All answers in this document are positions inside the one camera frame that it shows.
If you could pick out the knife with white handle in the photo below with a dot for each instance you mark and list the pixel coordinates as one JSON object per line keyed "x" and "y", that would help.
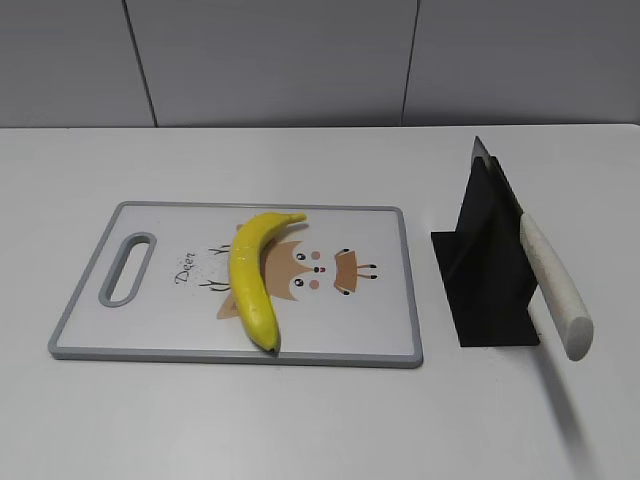
{"x": 564, "y": 302}

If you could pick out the yellow plastic banana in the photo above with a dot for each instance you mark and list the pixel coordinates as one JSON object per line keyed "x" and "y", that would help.
{"x": 248, "y": 287}

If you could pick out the white cutting board grey rim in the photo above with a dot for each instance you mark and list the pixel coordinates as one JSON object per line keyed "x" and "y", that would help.
{"x": 156, "y": 289}

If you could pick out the black knife stand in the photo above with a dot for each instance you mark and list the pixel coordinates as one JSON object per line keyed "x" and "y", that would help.
{"x": 486, "y": 275}

